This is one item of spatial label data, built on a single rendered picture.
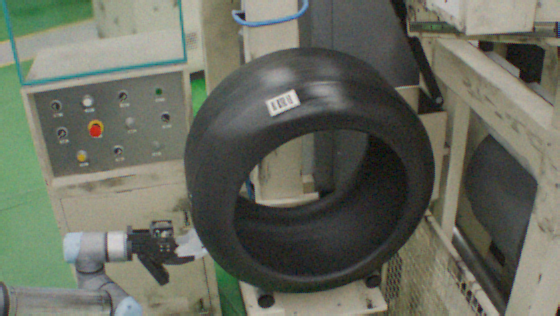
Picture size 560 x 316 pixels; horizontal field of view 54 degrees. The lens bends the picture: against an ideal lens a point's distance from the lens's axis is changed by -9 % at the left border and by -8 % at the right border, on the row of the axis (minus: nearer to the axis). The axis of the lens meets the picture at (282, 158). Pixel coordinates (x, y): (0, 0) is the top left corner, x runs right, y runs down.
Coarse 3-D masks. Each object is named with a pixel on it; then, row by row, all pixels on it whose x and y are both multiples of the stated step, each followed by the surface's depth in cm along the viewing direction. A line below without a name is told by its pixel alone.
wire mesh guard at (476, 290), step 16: (432, 224) 152; (448, 240) 146; (400, 256) 183; (416, 256) 169; (384, 272) 201; (400, 272) 185; (432, 272) 158; (464, 272) 136; (384, 288) 205; (400, 288) 187; (416, 288) 171; (480, 288) 130; (400, 304) 189; (432, 304) 160; (464, 304) 139
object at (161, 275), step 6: (138, 258) 138; (144, 258) 139; (144, 264) 139; (150, 264) 140; (156, 264) 142; (150, 270) 141; (156, 270) 141; (162, 270) 143; (156, 276) 142; (162, 276) 142; (168, 276) 144; (162, 282) 143; (168, 282) 144
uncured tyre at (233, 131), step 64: (256, 64) 132; (320, 64) 126; (192, 128) 136; (256, 128) 118; (320, 128) 119; (384, 128) 122; (192, 192) 127; (384, 192) 160; (256, 256) 153; (320, 256) 157; (384, 256) 141
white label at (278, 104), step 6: (276, 96) 118; (282, 96) 117; (288, 96) 117; (294, 96) 117; (270, 102) 117; (276, 102) 117; (282, 102) 117; (288, 102) 116; (294, 102) 116; (270, 108) 116; (276, 108) 116; (282, 108) 116; (288, 108) 116; (276, 114) 116
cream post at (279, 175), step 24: (264, 0) 144; (288, 0) 145; (288, 24) 149; (264, 48) 151; (288, 48) 152; (288, 144) 166; (264, 168) 169; (288, 168) 170; (264, 192) 173; (288, 192) 174
